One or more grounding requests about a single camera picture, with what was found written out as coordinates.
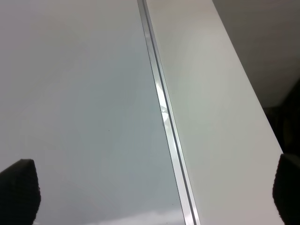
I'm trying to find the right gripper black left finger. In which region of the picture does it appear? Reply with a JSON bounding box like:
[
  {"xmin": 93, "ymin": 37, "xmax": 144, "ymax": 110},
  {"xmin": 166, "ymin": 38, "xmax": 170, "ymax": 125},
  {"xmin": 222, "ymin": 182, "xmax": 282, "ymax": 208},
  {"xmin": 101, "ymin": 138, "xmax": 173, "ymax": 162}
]
[{"xmin": 0, "ymin": 159, "xmax": 41, "ymax": 225}]

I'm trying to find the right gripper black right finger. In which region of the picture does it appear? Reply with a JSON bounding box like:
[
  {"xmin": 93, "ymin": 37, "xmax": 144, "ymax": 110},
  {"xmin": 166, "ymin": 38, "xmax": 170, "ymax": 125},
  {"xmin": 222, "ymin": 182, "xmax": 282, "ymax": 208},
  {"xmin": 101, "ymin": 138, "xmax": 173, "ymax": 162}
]
[{"xmin": 272, "ymin": 154, "xmax": 300, "ymax": 225}]

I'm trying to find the white whiteboard with aluminium frame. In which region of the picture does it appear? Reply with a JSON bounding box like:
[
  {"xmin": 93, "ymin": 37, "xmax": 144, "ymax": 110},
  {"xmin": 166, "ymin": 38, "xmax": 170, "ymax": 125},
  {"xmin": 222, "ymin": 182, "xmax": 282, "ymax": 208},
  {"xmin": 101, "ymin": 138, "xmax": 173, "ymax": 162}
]
[{"xmin": 0, "ymin": 0, "xmax": 199, "ymax": 225}]

